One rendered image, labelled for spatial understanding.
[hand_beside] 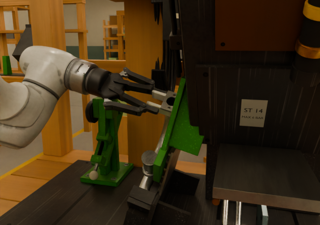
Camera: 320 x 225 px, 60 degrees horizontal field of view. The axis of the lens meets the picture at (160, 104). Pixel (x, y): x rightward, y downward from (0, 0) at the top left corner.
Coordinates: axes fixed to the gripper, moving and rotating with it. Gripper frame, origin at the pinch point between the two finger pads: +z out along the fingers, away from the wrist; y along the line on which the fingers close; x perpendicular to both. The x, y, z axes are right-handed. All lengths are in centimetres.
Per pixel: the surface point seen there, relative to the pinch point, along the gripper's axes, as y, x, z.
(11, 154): 12, 265, -208
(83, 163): -13, 40, -27
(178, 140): -9.8, -3.7, 7.5
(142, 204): -23.5, 8.1, 3.8
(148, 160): -15.4, -0.3, 2.5
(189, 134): -8.2, -5.3, 9.4
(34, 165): -20, 43, -46
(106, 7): 704, 674, -513
